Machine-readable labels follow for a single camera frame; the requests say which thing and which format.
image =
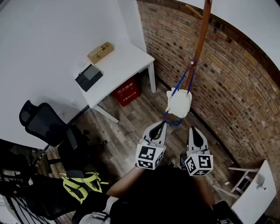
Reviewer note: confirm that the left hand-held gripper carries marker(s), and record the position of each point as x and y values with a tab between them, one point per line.
148	155

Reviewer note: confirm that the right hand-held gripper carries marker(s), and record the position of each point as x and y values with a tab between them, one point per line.
202	163

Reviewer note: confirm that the wooden coat stand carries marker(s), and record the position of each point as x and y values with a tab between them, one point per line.
202	35

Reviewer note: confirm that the person's right forearm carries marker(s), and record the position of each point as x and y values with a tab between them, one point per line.
203	190

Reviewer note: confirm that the person's left forearm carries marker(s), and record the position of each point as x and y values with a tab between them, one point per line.
124	183

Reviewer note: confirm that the yellow-green and black backpack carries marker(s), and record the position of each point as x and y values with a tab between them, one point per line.
72	186

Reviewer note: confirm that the black device with blue screen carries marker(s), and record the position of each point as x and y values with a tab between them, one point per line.
183	162

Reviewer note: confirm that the person's light shoe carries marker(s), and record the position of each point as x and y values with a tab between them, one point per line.
172	162

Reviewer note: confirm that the red box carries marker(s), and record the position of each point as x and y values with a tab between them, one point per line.
127	92

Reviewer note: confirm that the person's black clothing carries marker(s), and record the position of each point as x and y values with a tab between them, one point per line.
162	197

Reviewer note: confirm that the small white device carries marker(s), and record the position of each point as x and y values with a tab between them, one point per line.
260	179

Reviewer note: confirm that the white desk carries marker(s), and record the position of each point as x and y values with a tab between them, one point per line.
122	65

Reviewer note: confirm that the small white table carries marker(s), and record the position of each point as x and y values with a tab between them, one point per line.
253	201

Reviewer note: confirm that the black square device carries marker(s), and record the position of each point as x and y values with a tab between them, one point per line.
88	77

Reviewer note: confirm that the light wooden organizer box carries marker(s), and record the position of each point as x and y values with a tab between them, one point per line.
99	53

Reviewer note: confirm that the black office chair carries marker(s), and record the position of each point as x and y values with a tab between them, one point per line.
43	122

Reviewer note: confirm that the black bag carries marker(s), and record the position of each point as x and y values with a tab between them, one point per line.
48	197

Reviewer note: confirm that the pale wooden stool frame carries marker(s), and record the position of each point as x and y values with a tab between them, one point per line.
241	179

